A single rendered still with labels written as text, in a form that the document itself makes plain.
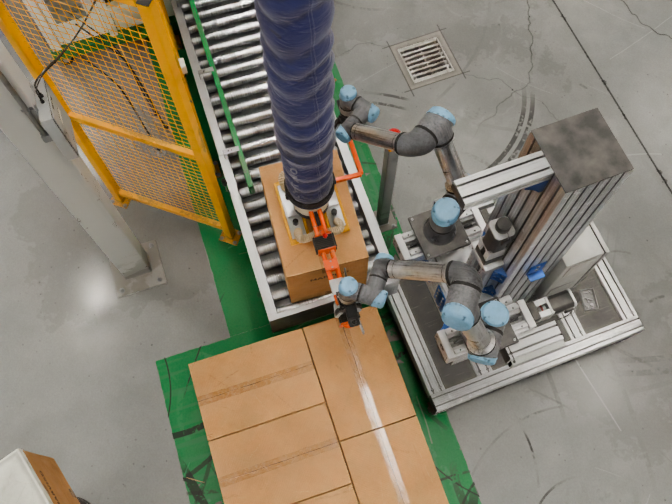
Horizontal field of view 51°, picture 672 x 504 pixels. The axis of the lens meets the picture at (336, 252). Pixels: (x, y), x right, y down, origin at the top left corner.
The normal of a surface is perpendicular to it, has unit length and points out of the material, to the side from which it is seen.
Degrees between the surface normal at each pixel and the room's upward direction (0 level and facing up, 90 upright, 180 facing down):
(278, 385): 0
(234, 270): 0
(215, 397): 0
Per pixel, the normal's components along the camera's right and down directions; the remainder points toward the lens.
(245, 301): 0.00, -0.37
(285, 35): -0.28, 0.81
